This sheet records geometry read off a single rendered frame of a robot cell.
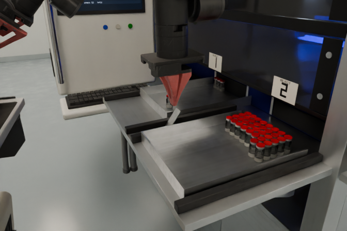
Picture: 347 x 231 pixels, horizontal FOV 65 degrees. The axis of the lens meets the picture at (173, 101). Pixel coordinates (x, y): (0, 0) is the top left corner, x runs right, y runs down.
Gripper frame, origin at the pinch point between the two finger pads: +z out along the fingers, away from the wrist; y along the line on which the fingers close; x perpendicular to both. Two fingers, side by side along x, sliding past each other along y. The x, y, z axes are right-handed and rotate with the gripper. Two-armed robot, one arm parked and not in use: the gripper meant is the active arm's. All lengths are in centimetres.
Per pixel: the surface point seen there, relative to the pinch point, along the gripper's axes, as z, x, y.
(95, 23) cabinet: -3, 89, 1
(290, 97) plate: 8.3, 4.5, 36.4
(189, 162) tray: 19.8, 4.8, 5.9
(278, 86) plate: 6.8, 9.3, 36.3
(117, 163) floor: 111, 136, 10
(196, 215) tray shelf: 19.5, -10.5, -0.5
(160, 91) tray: 21, 53, 18
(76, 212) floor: 109, 96, -25
